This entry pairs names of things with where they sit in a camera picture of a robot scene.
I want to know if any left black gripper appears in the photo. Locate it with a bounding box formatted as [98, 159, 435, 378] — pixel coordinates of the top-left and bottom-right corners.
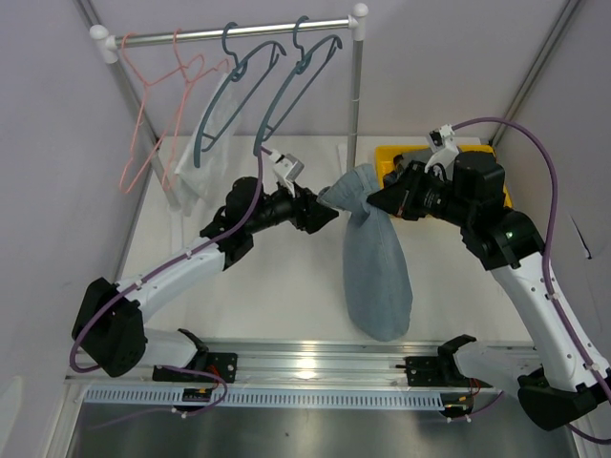
[246, 179, 338, 236]

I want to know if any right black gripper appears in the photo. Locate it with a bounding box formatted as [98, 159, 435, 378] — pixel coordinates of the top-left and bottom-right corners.
[368, 160, 475, 228]

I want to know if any blue grey garment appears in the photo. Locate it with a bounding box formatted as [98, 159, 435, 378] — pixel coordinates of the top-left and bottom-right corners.
[317, 164, 413, 342]

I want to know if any white skirt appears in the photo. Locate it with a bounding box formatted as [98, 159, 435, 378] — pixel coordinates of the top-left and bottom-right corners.
[174, 86, 241, 217]

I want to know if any pink wire hanger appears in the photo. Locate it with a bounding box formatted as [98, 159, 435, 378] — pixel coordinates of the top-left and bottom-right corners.
[161, 28, 230, 191]

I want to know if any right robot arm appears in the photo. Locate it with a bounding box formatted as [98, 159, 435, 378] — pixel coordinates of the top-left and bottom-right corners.
[368, 152, 610, 431]

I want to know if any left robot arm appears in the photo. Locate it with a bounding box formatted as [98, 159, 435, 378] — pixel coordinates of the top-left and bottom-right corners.
[70, 177, 339, 382]

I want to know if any teal hanger left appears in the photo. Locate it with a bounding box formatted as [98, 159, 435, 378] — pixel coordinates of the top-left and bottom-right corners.
[193, 22, 287, 169]

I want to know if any teal hanger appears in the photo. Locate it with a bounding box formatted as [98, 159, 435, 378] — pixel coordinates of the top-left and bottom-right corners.
[252, 15, 343, 156]
[193, 22, 287, 169]

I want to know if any teal hanger right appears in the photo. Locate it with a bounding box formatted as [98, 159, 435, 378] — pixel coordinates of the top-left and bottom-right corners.
[252, 15, 343, 156]

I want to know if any silver clothes rack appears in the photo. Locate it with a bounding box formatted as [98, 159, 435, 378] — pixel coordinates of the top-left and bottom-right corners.
[89, 3, 369, 216]

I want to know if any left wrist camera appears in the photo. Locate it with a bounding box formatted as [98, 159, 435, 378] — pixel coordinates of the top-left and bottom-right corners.
[269, 150, 305, 182]

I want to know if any aluminium rail base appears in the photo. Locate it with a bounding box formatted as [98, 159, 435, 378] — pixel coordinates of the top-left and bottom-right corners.
[64, 336, 586, 395]

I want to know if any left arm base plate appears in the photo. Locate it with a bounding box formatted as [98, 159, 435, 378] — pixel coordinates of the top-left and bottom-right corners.
[152, 351, 239, 384]

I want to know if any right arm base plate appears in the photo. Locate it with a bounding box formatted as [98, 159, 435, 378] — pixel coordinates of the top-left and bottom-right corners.
[395, 356, 491, 388]

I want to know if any white slotted cable duct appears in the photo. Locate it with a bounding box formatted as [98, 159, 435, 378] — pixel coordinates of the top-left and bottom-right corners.
[85, 385, 445, 411]

